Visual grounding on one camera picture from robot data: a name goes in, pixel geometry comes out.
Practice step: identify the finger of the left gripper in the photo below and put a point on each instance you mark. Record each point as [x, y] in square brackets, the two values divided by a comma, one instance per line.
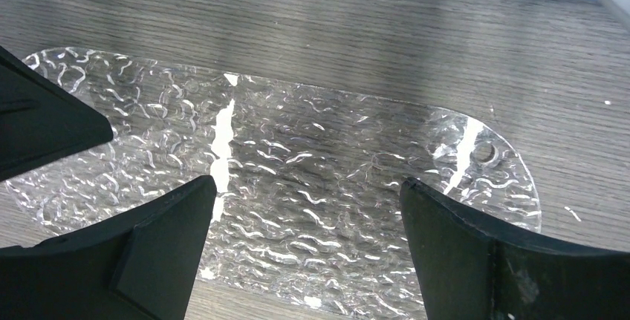
[40, 122]

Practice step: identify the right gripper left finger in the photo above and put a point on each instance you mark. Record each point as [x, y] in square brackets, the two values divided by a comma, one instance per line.
[139, 264]

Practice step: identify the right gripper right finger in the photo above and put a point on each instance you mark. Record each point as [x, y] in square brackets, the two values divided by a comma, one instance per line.
[471, 265]

